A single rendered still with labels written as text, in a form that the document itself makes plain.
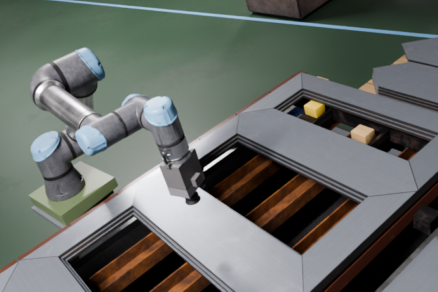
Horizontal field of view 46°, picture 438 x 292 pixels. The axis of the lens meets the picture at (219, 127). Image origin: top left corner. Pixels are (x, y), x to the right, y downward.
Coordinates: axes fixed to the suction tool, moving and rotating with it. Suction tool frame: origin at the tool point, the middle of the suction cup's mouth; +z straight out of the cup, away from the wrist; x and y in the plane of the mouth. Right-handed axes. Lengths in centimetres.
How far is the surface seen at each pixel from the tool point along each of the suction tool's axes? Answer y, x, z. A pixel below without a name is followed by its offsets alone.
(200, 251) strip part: -8.9, -4.6, 9.9
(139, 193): 7.1, 28.3, 9.8
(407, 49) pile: 103, -35, 9
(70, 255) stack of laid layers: -20.0, 35.8, 11.5
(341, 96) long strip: 70, -19, 10
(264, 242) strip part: -1.3, -20.4, 9.9
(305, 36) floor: 286, 89, 93
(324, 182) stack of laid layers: 26.8, -26.8, 11.8
